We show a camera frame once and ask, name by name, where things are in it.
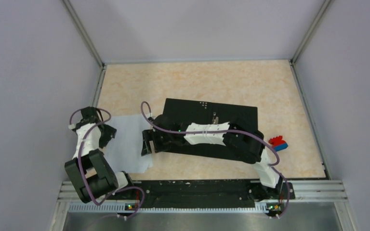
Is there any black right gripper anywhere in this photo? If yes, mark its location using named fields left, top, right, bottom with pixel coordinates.
left=142, top=128, right=172, bottom=156

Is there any black file folder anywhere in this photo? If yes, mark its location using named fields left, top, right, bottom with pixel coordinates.
left=143, top=98, right=264, bottom=164

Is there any white paper stack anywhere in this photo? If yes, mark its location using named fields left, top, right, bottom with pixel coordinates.
left=105, top=115, right=153, bottom=173

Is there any metal folder clip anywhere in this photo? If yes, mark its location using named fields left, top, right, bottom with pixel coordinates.
left=212, top=112, right=219, bottom=125

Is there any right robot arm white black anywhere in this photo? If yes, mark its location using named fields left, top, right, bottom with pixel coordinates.
left=141, top=115, right=283, bottom=198

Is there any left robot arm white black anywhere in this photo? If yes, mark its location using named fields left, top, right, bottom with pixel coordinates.
left=64, top=106, right=135, bottom=205

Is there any red blue toy block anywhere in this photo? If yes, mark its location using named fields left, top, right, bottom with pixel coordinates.
left=268, top=135, right=289, bottom=152

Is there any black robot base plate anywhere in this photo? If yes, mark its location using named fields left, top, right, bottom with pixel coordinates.
left=108, top=179, right=295, bottom=209

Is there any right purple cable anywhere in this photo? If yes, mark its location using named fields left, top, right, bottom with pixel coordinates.
left=140, top=101, right=292, bottom=220

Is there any aluminium frame rail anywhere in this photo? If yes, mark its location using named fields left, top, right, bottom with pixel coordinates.
left=58, top=180, right=347, bottom=214

